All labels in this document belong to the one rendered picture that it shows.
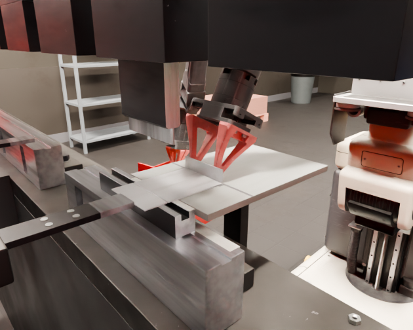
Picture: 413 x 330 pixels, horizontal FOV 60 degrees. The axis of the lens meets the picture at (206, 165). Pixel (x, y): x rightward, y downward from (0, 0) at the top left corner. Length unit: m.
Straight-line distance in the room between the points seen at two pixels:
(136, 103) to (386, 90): 0.83
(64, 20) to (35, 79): 3.98
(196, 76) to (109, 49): 0.64
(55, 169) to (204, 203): 0.50
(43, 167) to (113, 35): 0.51
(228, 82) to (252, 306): 0.31
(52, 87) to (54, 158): 3.73
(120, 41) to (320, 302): 0.40
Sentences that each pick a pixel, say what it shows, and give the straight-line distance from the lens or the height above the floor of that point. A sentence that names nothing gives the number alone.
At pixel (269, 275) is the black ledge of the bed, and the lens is 0.54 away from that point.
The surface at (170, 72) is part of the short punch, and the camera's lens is 0.40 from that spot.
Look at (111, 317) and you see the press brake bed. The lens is 0.59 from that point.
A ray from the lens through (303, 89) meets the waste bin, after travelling 7.23.
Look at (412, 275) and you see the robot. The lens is 1.61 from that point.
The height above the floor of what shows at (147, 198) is 1.00.
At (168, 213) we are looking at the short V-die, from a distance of 0.43.
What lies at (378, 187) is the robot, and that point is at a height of 0.78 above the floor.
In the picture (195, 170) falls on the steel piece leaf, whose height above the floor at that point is 1.00.
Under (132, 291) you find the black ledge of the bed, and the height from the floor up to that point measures 0.88.
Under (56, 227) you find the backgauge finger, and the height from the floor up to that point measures 1.00.
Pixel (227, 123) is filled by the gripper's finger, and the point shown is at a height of 1.09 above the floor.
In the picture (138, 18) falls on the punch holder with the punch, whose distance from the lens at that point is 0.37.
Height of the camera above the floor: 1.20
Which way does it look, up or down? 20 degrees down
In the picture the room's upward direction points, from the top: straight up
